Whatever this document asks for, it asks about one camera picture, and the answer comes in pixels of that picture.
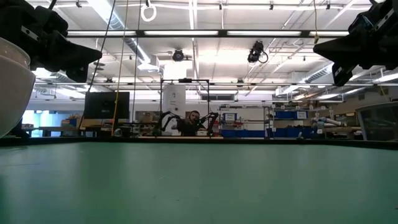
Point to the green table mat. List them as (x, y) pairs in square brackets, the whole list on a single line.
[(199, 183)]

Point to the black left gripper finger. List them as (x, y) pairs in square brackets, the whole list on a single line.
[(71, 53), (78, 74)]

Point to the black background monitor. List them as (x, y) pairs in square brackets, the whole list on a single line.
[(106, 105)]

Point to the grey bin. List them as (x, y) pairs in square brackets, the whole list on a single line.
[(379, 123)]

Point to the orange bowl white outside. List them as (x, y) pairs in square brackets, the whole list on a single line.
[(12, 93)]

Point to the black round ceiling camera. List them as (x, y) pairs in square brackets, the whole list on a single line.
[(178, 55)]

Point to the overhead light bar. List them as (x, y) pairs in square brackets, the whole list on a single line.
[(217, 33)]

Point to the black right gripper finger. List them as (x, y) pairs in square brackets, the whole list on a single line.
[(342, 74), (342, 49)]

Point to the person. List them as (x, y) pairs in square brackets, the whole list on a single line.
[(191, 124)]

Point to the black overhead camera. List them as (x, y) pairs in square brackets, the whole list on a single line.
[(256, 51)]

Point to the black background robot arm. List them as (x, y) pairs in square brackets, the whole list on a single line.
[(166, 119), (211, 119)]

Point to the blue storage bins row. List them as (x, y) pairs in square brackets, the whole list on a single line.
[(248, 133)]

